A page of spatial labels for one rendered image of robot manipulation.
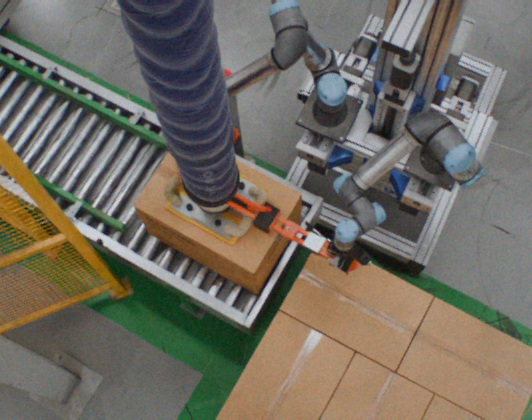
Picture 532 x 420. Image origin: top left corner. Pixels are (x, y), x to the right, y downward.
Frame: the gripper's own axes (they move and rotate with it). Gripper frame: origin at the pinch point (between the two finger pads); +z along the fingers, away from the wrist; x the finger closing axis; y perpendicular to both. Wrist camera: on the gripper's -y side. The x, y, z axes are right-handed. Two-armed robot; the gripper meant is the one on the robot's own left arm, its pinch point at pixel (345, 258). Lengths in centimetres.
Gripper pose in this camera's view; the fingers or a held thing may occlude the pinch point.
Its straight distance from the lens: 304.6
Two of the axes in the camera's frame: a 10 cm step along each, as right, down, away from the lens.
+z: 0.3, 3.3, 9.4
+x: -5.0, 8.2, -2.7
